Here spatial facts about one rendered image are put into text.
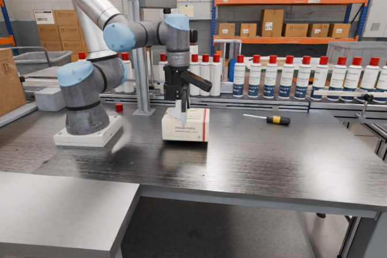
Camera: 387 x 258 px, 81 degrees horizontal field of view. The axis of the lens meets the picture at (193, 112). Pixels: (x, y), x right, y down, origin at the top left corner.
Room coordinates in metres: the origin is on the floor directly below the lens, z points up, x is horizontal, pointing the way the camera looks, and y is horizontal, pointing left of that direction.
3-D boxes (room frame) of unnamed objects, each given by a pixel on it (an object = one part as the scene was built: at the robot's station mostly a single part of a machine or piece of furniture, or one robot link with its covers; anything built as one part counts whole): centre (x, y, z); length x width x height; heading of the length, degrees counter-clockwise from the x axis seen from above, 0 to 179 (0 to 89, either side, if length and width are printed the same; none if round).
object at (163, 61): (1.15, 0.15, 0.98); 0.05 x 0.05 x 0.20
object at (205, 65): (1.13, -0.06, 0.98); 0.05 x 0.05 x 0.20
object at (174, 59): (0.76, 0.05, 1.12); 0.08 x 0.08 x 0.05
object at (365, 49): (2.38, -1.76, 0.91); 0.60 x 0.40 x 0.22; 89
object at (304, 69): (1.07, -0.52, 0.98); 0.05 x 0.05 x 0.20
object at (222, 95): (1.17, 0.26, 0.86); 1.65 x 0.08 x 0.04; 83
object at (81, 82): (0.78, 0.40, 1.04); 0.13 x 0.12 x 0.14; 156
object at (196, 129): (0.76, 0.02, 0.89); 0.16 x 0.12 x 0.07; 85
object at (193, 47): (1.74, 0.01, 1.04); 0.09 x 0.09 x 0.29
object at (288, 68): (1.08, -0.45, 0.98); 0.05 x 0.05 x 0.20
